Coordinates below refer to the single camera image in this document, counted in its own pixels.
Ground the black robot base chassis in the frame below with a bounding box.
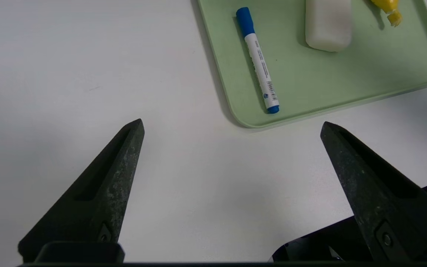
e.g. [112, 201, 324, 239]
[271, 177, 427, 262]

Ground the yellow banana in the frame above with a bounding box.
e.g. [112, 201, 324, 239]
[370, 0, 403, 27]

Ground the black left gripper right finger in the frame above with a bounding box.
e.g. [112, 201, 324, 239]
[320, 121, 427, 262]

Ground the white soap bar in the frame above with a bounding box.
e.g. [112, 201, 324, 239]
[305, 0, 353, 52]

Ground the blue and white marker pen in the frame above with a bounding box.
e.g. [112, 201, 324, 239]
[236, 7, 280, 114]

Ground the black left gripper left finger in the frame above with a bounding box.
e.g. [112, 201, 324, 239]
[18, 119, 145, 262]

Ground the light green plastic tray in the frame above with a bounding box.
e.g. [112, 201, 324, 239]
[198, 0, 427, 129]

